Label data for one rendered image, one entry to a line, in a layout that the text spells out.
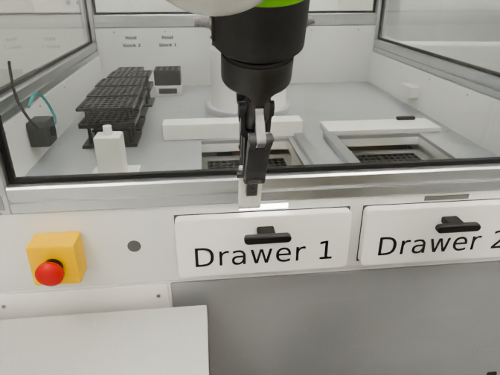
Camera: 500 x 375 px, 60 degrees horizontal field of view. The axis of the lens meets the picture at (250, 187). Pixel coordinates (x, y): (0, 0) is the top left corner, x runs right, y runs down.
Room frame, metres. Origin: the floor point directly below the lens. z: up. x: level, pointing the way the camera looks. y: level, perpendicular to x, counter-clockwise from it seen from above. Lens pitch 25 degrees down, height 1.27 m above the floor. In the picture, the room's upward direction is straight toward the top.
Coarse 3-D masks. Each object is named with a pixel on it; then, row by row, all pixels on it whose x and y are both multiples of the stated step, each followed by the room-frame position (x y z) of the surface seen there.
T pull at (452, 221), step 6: (450, 216) 0.64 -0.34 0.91; (456, 216) 0.64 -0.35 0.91; (444, 222) 0.63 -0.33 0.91; (450, 222) 0.62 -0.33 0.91; (456, 222) 0.61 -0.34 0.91; (462, 222) 0.61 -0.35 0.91; (468, 222) 0.61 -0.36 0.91; (474, 222) 0.61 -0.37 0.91; (438, 228) 0.60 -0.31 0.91; (444, 228) 0.60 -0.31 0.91; (450, 228) 0.60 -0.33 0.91; (456, 228) 0.60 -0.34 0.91; (462, 228) 0.61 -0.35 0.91; (468, 228) 0.61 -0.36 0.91; (474, 228) 0.61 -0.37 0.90; (480, 228) 0.61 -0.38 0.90
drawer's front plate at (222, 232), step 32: (192, 224) 0.59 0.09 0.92; (224, 224) 0.60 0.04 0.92; (256, 224) 0.61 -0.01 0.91; (288, 224) 0.61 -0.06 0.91; (320, 224) 0.62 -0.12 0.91; (192, 256) 0.59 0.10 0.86; (224, 256) 0.60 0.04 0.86; (256, 256) 0.61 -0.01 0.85; (288, 256) 0.61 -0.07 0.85; (320, 256) 0.62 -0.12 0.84
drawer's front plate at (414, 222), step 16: (368, 208) 0.63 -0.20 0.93; (384, 208) 0.63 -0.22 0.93; (400, 208) 0.63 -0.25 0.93; (416, 208) 0.64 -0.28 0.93; (432, 208) 0.64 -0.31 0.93; (448, 208) 0.64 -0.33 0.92; (464, 208) 0.64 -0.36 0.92; (480, 208) 0.65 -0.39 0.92; (496, 208) 0.65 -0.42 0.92; (368, 224) 0.63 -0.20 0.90; (384, 224) 0.63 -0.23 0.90; (400, 224) 0.63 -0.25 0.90; (416, 224) 0.63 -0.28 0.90; (432, 224) 0.64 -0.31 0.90; (480, 224) 0.65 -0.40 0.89; (496, 224) 0.65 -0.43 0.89; (368, 240) 0.63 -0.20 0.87; (384, 240) 0.63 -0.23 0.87; (400, 240) 0.63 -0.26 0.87; (464, 240) 0.65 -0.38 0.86; (480, 240) 0.65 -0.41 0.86; (496, 240) 0.65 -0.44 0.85; (368, 256) 0.63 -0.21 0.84; (384, 256) 0.63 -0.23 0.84; (400, 256) 0.63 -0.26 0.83; (416, 256) 0.64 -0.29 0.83; (432, 256) 0.64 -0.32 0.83; (448, 256) 0.64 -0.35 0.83; (464, 256) 0.65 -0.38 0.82; (480, 256) 0.65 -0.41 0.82; (496, 256) 0.65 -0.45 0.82
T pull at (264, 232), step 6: (258, 228) 0.60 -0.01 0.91; (264, 228) 0.60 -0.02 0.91; (270, 228) 0.60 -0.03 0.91; (252, 234) 0.58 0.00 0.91; (258, 234) 0.58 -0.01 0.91; (264, 234) 0.58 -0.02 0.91; (270, 234) 0.58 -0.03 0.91; (276, 234) 0.58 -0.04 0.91; (282, 234) 0.58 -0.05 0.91; (288, 234) 0.58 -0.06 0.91; (246, 240) 0.57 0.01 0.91; (252, 240) 0.57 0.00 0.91; (258, 240) 0.57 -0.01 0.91; (264, 240) 0.57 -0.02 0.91; (270, 240) 0.57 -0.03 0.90; (276, 240) 0.57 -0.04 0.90; (282, 240) 0.57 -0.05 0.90; (288, 240) 0.57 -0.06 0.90
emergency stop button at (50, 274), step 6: (42, 264) 0.52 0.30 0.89; (48, 264) 0.52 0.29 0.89; (54, 264) 0.53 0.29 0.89; (36, 270) 0.52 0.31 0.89; (42, 270) 0.52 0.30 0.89; (48, 270) 0.52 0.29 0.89; (54, 270) 0.52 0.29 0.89; (60, 270) 0.52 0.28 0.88; (36, 276) 0.52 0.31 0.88; (42, 276) 0.52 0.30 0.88; (48, 276) 0.52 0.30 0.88; (54, 276) 0.52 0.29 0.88; (60, 276) 0.52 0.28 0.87; (42, 282) 0.52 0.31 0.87; (48, 282) 0.52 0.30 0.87; (54, 282) 0.52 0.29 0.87; (60, 282) 0.52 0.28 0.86
